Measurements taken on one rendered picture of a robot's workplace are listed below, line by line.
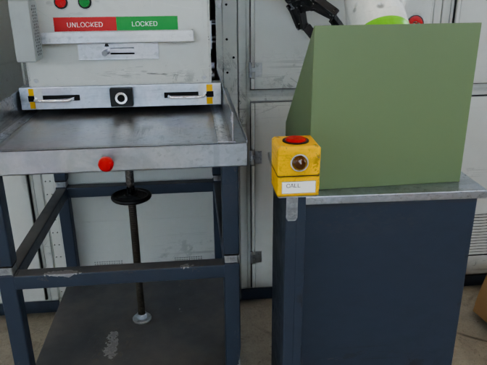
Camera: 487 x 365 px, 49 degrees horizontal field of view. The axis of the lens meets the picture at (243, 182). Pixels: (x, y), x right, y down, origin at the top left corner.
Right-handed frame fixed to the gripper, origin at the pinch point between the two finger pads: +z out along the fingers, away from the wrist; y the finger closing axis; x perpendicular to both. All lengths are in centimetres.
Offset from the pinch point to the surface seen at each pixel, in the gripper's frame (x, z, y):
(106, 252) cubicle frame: -94, 7, -60
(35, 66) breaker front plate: -67, -55, -14
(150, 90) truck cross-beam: -53, -30, -3
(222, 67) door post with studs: -22.2, -13.2, -27.1
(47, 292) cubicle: -119, 3, -73
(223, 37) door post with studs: -15.9, -20.4, -24.0
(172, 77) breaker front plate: -46, -28, -1
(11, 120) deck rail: -82, -50, -11
